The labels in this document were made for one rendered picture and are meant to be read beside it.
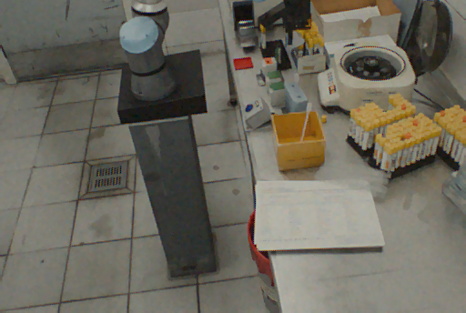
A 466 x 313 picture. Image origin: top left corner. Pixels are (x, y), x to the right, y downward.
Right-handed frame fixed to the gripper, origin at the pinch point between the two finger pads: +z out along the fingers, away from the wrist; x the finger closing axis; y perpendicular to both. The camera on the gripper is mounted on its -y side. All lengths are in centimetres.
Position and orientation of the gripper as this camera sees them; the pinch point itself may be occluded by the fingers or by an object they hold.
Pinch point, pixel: (287, 49)
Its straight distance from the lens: 169.4
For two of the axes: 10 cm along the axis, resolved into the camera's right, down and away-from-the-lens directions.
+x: -1.2, -6.3, 7.6
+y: 9.9, -1.4, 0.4
